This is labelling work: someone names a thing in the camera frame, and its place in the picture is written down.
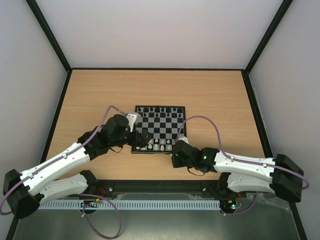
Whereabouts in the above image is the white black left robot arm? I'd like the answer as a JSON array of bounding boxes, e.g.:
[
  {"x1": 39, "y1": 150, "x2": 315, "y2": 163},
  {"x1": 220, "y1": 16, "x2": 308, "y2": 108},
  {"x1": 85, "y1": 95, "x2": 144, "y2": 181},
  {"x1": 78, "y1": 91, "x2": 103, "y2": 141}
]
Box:
[{"x1": 3, "y1": 113, "x2": 153, "y2": 219}]

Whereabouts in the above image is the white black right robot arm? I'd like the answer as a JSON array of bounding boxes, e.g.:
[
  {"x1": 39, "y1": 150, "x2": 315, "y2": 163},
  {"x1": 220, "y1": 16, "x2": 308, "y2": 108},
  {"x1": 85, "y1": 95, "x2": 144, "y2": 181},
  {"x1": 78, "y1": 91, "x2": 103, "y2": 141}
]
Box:
[{"x1": 171, "y1": 140, "x2": 304, "y2": 203}]

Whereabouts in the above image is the black and silver chessboard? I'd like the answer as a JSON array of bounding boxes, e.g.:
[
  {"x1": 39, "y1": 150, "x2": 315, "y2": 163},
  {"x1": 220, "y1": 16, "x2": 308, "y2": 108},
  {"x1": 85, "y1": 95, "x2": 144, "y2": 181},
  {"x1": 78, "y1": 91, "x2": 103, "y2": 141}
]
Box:
[{"x1": 131, "y1": 105, "x2": 187, "y2": 154}]

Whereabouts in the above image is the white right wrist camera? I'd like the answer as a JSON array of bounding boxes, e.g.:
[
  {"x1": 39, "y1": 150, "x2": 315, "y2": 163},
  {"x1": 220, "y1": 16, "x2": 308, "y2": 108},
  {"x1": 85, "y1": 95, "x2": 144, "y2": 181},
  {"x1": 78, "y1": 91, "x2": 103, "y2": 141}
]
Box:
[{"x1": 177, "y1": 136, "x2": 189, "y2": 144}]

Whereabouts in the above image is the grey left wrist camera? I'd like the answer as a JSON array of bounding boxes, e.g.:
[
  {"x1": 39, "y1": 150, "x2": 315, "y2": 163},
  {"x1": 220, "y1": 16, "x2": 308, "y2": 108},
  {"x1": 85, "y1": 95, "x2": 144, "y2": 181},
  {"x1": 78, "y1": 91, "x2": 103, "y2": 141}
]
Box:
[{"x1": 126, "y1": 112, "x2": 141, "y2": 132}]

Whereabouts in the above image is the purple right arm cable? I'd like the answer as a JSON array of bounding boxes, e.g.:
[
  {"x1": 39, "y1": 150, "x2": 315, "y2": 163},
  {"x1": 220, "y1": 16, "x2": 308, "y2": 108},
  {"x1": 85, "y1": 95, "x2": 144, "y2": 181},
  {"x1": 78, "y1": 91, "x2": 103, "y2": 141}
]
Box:
[{"x1": 176, "y1": 115, "x2": 310, "y2": 216}]

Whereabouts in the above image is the black aluminium frame rail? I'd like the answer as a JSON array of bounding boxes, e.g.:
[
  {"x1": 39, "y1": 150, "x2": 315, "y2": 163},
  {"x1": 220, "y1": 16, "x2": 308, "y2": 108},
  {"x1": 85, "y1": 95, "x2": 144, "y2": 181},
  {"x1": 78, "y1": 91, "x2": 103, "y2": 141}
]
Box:
[{"x1": 97, "y1": 179, "x2": 291, "y2": 195}]

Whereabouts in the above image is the light blue slotted cable duct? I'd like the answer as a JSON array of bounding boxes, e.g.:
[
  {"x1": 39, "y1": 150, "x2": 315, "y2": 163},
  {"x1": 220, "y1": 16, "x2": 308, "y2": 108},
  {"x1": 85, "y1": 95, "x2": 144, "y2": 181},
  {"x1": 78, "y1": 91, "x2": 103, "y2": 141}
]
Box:
[{"x1": 39, "y1": 199, "x2": 221, "y2": 211}]

